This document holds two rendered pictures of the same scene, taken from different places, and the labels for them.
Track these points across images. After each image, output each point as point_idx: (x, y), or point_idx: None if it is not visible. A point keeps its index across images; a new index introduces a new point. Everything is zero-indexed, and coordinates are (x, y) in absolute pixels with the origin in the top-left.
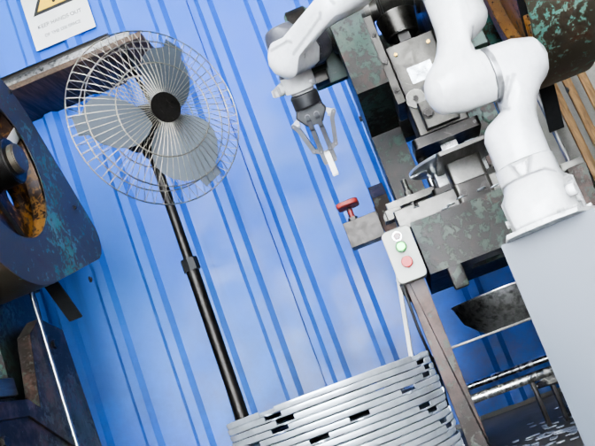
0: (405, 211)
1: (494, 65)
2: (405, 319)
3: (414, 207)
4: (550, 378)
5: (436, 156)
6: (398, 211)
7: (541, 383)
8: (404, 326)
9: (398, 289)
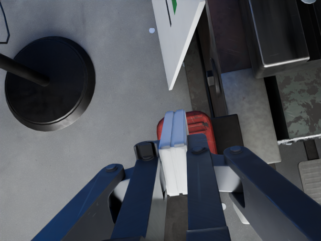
0: (288, 64)
1: None
2: (188, 40)
3: (303, 1)
4: (310, 189)
5: None
6: (275, 65)
7: (299, 172)
8: (184, 45)
9: (193, 22)
